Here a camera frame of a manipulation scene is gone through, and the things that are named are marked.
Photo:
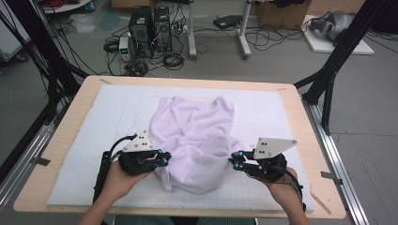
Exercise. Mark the white floor platform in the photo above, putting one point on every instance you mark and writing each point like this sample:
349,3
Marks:
322,47

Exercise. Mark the white stand leg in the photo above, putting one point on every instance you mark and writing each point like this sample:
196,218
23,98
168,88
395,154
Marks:
243,34
192,37

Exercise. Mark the person's right hand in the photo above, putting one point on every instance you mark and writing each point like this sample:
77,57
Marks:
287,193

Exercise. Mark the light pink towel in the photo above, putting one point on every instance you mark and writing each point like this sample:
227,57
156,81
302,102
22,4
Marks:
194,140

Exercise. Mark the aluminium frame rail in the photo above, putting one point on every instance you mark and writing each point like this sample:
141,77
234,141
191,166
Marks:
28,156
331,146

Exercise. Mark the large cardboard box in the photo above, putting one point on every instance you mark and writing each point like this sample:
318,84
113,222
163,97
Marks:
281,17

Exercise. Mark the black frame strut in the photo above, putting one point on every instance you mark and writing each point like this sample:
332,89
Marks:
40,40
344,43

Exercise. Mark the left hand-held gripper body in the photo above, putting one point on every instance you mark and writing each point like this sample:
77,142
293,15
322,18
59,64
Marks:
137,162

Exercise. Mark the beige tape piece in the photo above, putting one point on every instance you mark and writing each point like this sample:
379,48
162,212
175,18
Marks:
105,81

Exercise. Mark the white power supply unit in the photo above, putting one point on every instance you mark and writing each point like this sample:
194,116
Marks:
124,48

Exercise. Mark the grey tape strip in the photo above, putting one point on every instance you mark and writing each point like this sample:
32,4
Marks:
331,177
42,161

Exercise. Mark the flat black box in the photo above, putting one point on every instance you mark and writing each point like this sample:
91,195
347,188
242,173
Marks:
227,22

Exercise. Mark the person's left hand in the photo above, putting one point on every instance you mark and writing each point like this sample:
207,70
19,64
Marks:
117,184

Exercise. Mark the grey rounded device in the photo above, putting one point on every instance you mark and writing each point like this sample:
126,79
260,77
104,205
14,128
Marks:
334,22

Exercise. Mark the slim black computer tower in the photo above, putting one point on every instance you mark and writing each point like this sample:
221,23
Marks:
162,29

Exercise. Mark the white grid mat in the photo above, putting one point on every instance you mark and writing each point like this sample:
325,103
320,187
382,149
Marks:
125,103

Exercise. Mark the large black computer tower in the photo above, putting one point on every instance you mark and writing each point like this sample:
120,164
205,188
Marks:
140,31

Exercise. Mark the round white table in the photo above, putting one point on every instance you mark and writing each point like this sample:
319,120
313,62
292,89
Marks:
62,7

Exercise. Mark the clear plastic sheet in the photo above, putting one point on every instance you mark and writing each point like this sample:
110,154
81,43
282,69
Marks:
83,24

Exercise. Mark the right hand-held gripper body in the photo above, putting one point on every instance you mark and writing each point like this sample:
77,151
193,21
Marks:
270,168

